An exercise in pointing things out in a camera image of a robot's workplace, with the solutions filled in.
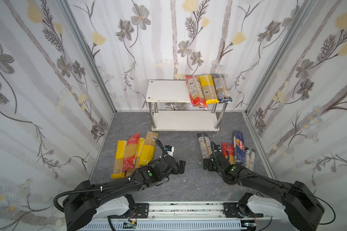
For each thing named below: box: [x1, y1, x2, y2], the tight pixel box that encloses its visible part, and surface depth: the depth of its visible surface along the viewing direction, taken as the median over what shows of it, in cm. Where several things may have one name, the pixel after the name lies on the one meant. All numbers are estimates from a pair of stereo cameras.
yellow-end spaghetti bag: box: [197, 74, 221, 105], surface depth 82 cm
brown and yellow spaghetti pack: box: [137, 130, 160, 167], surface depth 95 cm
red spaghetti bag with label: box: [185, 75, 208, 109], surface depth 80 cm
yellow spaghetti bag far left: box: [110, 140, 128, 180], surface depth 92 cm
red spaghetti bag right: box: [221, 142, 235, 166], surface depth 97 cm
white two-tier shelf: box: [145, 79, 229, 132], surface depth 101 cm
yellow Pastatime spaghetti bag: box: [134, 137, 146, 169], surface depth 96 cm
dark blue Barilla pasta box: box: [233, 129, 246, 165], surface depth 95 cm
